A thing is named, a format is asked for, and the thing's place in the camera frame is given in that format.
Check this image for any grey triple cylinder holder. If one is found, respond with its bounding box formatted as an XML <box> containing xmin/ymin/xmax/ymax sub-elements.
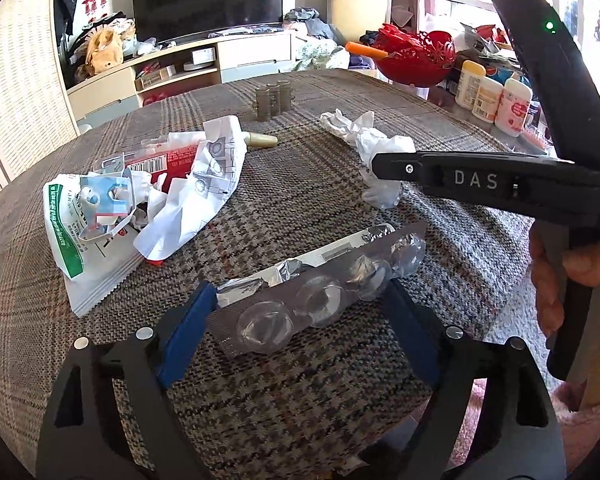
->
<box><xmin>253</xmin><ymin>80</ymin><xmax>294</xmax><ymax>122</ymax></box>

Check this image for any pile of clothes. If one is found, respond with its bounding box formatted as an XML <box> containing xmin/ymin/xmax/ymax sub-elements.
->
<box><xmin>281</xmin><ymin>6</ymin><xmax>352</xmax><ymax>72</ymax></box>

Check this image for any clear foil blister pack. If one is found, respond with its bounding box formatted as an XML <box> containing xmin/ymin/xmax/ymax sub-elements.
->
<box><xmin>207</xmin><ymin>222</ymin><xmax>428</xmax><ymax>359</ymax></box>

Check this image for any white wooden media cabinet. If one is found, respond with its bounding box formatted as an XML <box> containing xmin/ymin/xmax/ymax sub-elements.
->
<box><xmin>66</xmin><ymin>29</ymin><xmax>302</xmax><ymax>127</ymax></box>

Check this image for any white green flat packet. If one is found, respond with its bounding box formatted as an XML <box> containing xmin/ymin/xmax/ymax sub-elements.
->
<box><xmin>42</xmin><ymin>172</ymin><xmax>148</xmax><ymax>318</ymax></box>

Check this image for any plaid tablecloth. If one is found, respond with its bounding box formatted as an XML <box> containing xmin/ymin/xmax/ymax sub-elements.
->
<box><xmin>0</xmin><ymin>67</ymin><xmax>537</xmax><ymax>480</ymax></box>

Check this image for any black television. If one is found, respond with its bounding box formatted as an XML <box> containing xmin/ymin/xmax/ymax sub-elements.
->
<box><xmin>131</xmin><ymin>0</ymin><xmax>284</xmax><ymax>45</ymax></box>

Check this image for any cream standing air conditioner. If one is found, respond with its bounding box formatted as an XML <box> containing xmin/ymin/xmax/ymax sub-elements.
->
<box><xmin>329</xmin><ymin>0</ymin><xmax>397</xmax><ymax>56</ymax></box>

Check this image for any white jar yellow label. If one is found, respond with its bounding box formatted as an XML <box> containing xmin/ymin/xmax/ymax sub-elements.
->
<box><xmin>471</xmin><ymin>76</ymin><xmax>504</xmax><ymax>124</ymax></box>

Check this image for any white tissue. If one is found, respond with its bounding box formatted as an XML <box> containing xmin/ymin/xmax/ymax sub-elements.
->
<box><xmin>319</xmin><ymin>107</ymin><xmax>417</xmax><ymax>209</ymax></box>

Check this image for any red printed packet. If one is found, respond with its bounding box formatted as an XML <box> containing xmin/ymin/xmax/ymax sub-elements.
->
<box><xmin>124</xmin><ymin>140</ymin><xmax>205</xmax><ymax>192</ymax></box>

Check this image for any dark hanging jacket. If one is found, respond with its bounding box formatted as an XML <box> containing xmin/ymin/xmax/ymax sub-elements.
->
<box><xmin>53</xmin><ymin>0</ymin><xmax>79</xmax><ymax>37</ymax></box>

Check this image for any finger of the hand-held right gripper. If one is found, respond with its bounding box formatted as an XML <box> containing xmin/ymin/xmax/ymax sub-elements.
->
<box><xmin>371</xmin><ymin>150</ymin><xmax>433</xmax><ymax>196</ymax></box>

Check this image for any white jar pink label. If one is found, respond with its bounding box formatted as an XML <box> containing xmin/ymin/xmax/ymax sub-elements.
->
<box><xmin>494</xmin><ymin>79</ymin><xmax>534</xmax><ymax>138</ymax></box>

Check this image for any person's right hand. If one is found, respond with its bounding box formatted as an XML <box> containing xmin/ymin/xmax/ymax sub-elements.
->
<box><xmin>529</xmin><ymin>220</ymin><xmax>600</xmax><ymax>338</ymax></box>

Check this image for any orange tube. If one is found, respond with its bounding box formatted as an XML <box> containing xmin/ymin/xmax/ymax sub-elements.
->
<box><xmin>345</xmin><ymin>41</ymin><xmax>390</xmax><ymax>59</ymax></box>

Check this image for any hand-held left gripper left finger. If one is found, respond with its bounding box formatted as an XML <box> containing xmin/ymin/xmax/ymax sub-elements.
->
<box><xmin>35</xmin><ymin>280</ymin><xmax>218</xmax><ymax>480</ymax></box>

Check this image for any crumpled blue white carton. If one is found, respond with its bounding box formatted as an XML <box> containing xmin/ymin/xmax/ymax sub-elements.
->
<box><xmin>76</xmin><ymin>169</ymin><xmax>135</xmax><ymax>242</ymax></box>

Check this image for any crumpled white printed leaflet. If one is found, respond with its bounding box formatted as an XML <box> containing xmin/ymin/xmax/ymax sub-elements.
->
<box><xmin>132</xmin><ymin>115</ymin><xmax>247</xmax><ymax>263</ymax></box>

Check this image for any brown plush toy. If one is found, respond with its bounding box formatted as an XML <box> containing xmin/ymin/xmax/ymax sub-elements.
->
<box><xmin>81</xmin><ymin>26</ymin><xmax>124</xmax><ymax>77</ymax></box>

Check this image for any white bottle with yellow cap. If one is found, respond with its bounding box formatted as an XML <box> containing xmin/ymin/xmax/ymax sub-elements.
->
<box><xmin>454</xmin><ymin>59</ymin><xmax>487</xmax><ymax>109</ymax></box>

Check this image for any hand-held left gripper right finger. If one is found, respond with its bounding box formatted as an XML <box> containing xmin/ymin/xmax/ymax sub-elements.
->
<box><xmin>385</xmin><ymin>279</ymin><xmax>566</xmax><ymax>480</ymax></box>

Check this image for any red openwork basket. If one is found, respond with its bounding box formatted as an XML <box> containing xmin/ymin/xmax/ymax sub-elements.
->
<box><xmin>374</xmin><ymin>29</ymin><xmax>457</xmax><ymax>87</ymax></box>

